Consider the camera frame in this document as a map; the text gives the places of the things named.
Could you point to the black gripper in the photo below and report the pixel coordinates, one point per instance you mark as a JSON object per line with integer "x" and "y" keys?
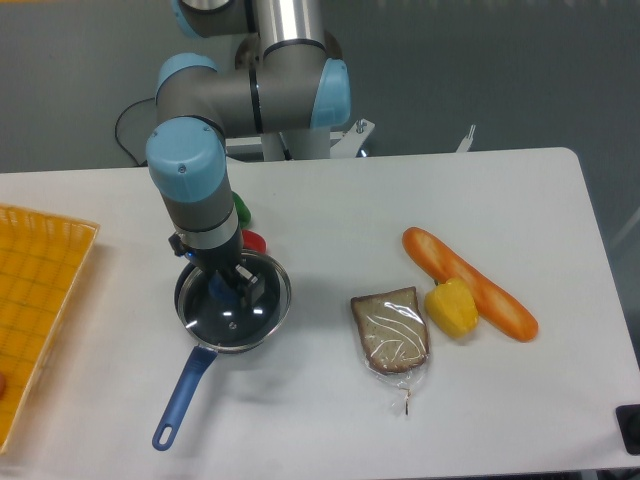
{"x": 223, "y": 260}

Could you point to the glass lid with blue knob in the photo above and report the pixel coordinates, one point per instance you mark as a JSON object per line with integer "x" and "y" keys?
{"x": 211, "y": 312}

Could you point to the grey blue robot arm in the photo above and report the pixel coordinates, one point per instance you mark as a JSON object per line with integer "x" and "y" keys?
{"x": 295, "y": 85}

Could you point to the red bell pepper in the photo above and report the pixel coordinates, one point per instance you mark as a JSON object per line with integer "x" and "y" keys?
{"x": 253, "y": 241}

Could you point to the green bell pepper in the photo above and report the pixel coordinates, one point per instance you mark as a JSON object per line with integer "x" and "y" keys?
{"x": 243, "y": 212}

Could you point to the bread slice in plastic bag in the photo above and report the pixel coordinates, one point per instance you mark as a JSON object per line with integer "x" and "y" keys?
{"x": 394, "y": 340}

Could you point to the yellow bell pepper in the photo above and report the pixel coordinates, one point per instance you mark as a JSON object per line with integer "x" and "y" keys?
{"x": 452, "y": 307}

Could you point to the yellow woven basket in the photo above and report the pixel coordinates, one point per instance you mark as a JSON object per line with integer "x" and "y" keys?
{"x": 42, "y": 255}

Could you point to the orange baguette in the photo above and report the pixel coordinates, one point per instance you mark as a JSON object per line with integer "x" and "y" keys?
{"x": 495, "y": 304}

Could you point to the black device at table corner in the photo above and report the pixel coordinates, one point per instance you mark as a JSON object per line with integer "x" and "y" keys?
{"x": 628, "y": 418}

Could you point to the dark pan with blue handle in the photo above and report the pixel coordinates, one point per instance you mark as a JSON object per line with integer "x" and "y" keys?
{"x": 196, "y": 365}

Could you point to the white table bracket right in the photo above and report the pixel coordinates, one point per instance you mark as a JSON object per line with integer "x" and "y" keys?
{"x": 467, "y": 141}

